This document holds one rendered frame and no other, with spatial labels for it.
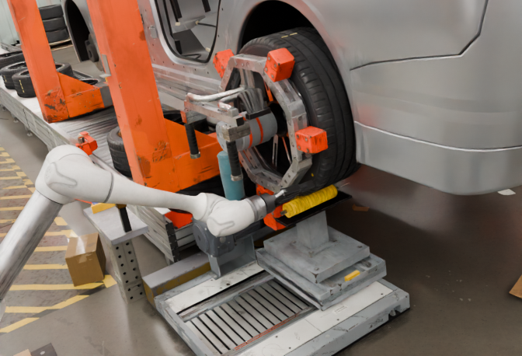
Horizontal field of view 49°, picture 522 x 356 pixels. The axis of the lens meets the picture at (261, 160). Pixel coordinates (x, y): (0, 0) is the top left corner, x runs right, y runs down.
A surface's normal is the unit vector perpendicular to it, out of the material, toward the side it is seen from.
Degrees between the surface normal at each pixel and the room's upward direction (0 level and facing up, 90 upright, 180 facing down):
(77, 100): 90
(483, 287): 0
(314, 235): 90
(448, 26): 90
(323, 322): 0
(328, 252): 0
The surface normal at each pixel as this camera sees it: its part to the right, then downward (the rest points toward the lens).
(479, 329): -0.15, -0.92
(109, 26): 0.54, 0.23
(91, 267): 0.20, 0.33
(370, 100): -0.83, 0.32
